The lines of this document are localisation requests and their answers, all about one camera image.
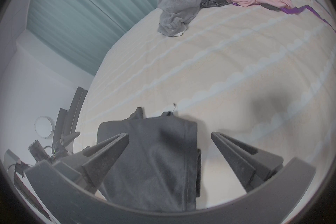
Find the round white mirror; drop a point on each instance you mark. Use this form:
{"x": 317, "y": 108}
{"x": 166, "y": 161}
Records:
{"x": 44, "y": 127}

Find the bed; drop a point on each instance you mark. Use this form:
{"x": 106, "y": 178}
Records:
{"x": 223, "y": 60}

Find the black chest of drawers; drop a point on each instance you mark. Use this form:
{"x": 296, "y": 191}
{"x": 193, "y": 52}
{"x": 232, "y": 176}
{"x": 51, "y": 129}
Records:
{"x": 77, "y": 107}

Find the black topped dressing table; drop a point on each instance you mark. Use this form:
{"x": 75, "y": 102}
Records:
{"x": 60, "y": 125}

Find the black T-shirt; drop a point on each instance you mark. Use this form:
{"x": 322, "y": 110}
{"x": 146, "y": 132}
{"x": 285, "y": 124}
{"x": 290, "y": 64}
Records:
{"x": 157, "y": 165}

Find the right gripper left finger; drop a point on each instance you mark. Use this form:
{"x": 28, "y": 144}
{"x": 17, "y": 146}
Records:
{"x": 105, "y": 162}

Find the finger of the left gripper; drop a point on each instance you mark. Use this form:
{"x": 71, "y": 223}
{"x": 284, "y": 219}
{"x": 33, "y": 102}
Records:
{"x": 70, "y": 138}

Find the blue-green curtain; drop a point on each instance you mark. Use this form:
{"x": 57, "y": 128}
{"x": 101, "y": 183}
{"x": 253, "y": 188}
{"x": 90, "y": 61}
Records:
{"x": 91, "y": 7}

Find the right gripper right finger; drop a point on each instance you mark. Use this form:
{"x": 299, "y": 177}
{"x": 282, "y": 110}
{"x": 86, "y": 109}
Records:
{"x": 236, "y": 162}

